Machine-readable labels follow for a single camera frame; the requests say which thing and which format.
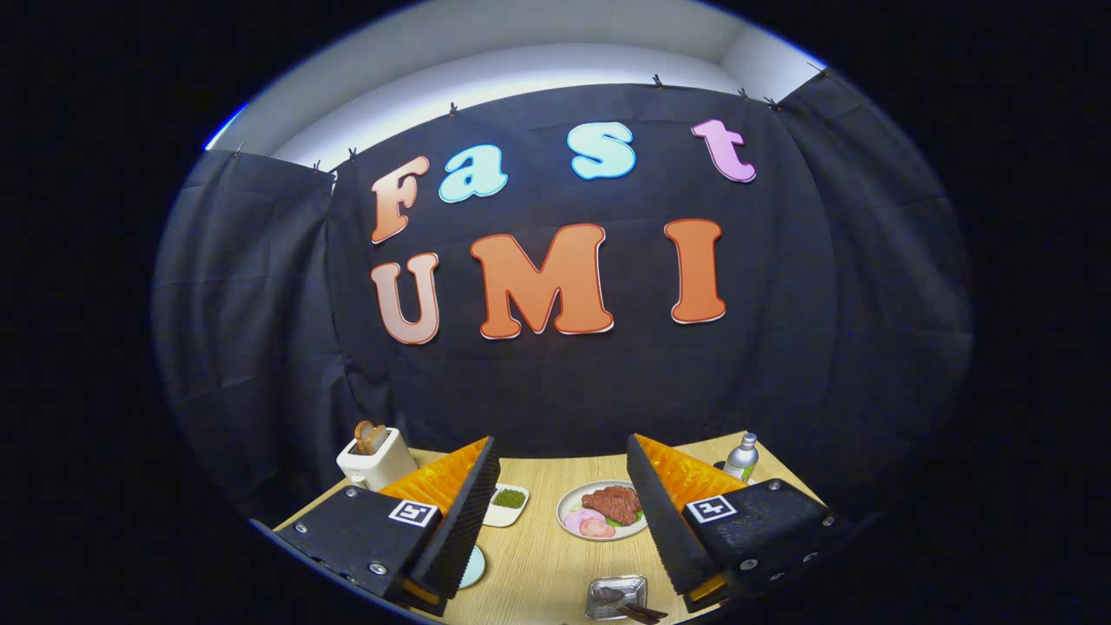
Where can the brown meat steak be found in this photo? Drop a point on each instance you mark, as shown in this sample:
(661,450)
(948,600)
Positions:
(612,503)

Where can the white oval plate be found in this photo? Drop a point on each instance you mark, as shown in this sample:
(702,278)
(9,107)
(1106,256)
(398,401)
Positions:
(573,495)

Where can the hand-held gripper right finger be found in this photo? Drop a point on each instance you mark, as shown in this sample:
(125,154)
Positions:
(667,521)

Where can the silver bottle with green label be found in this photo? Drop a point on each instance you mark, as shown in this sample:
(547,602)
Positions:
(740,460)

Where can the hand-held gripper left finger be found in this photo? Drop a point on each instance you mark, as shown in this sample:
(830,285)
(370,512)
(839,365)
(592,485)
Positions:
(464,525)

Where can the black backdrop cloth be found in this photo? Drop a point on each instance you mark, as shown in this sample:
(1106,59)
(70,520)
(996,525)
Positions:
(564,391)

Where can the pink ham slice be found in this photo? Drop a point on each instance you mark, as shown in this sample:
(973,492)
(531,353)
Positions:
(577,521)
(599,529)

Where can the green lettuce leaf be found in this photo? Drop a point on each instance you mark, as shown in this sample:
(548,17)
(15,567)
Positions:
(634,520)

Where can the toasted bread slice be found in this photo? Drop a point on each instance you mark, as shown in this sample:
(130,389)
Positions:
(380,439)
(363,436)

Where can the mint green round plate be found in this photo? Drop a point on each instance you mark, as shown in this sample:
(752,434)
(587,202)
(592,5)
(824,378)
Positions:
(473,569)

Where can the white toaster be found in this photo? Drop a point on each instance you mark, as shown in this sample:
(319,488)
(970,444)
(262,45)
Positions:
(382,469)

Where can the green mung beans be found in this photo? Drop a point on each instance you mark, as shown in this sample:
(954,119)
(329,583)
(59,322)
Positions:
(509,498)

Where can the white divided tray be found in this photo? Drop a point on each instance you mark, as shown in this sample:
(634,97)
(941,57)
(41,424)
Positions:
(499,518)

